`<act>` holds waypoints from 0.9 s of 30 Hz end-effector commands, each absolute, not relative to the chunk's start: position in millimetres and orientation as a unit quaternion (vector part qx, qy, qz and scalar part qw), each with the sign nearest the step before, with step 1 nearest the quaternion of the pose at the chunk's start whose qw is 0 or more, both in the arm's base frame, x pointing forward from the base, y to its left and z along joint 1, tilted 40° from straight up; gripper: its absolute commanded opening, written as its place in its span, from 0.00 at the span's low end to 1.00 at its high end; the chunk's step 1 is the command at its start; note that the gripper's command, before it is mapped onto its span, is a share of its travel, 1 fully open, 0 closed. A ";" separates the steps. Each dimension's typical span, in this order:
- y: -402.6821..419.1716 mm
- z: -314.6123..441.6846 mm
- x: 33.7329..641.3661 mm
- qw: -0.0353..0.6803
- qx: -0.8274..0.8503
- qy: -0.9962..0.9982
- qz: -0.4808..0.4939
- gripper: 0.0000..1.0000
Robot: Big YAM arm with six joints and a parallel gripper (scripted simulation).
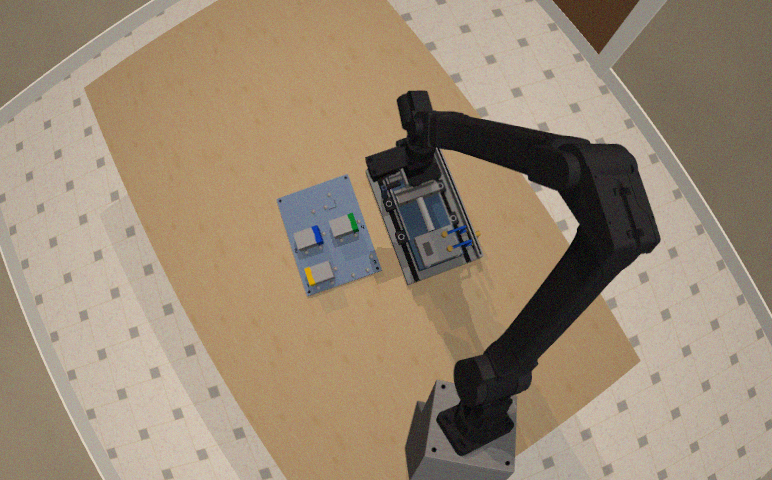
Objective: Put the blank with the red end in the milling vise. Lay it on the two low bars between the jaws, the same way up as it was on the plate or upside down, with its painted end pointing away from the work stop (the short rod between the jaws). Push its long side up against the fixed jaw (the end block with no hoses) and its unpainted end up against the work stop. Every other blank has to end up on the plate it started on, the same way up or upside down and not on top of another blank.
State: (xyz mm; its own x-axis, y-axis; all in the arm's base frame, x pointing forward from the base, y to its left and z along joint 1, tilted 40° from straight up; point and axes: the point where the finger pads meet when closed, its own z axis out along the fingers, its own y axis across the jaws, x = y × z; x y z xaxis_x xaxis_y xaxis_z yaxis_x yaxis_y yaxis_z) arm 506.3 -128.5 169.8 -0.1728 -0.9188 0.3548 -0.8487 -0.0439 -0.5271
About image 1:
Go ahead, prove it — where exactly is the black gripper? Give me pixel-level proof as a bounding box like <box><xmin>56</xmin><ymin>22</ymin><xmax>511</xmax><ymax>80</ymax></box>
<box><xmin>407</xmin><ymin>155</ymin><xmax>442</xmax><ymax>187</ymax></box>

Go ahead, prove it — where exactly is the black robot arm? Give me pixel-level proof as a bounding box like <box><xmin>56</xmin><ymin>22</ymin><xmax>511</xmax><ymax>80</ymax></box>
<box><xmin>365</xmin><ymin>91</ymin><xmax>661</xmax><ymax>456</ymax></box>

